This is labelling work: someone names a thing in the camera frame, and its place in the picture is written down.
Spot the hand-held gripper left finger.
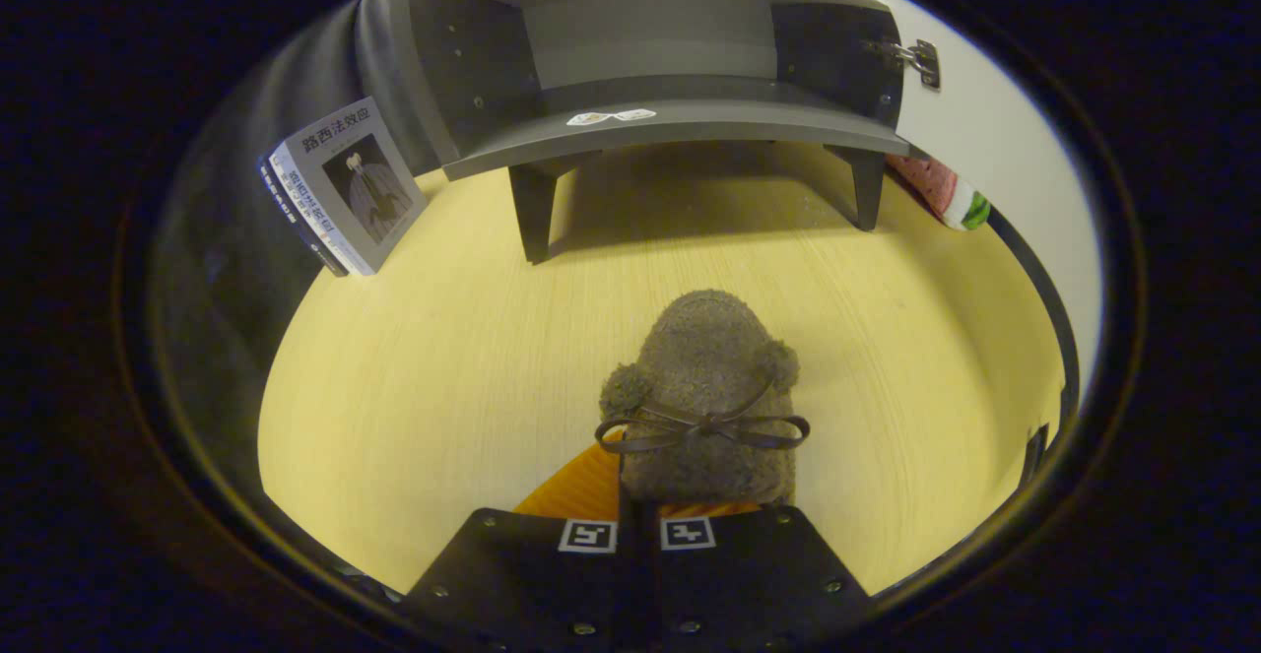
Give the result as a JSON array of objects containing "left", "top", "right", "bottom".
[{"left": 397, "top": 426, "right": 641, "bottom": 653}]

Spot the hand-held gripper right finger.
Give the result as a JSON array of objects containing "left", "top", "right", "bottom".
[{"left": 638, "top": 500, "right": 875, "bottom": 653}]

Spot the brown fuzzy shoe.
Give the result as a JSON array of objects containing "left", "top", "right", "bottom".
[{"left": 594, "top": 289, "right": 812, "bottom": 506}]

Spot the grey shoe cabinet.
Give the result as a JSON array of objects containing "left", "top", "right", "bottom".
[{"left": 389, "top": 0, "right": 942, "bottom": 265}]

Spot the white cover book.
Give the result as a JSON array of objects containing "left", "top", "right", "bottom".
[{"left": 268, "top": 97, "right": 428, "bottom": 277}]

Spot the black backdrop cloth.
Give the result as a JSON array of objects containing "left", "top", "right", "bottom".
[{"left": 148, "top": 0, "right": 439, "bottom": 496}]

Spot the watermelon slice toy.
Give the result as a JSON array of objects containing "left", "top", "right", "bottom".
[{"left": 887, "top": 154, "right": 992, "bottom": 232}]

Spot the dark blue book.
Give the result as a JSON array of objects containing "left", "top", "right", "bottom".
[{"left": 258, "top": 149, "right": 351, "bottom": 278}]

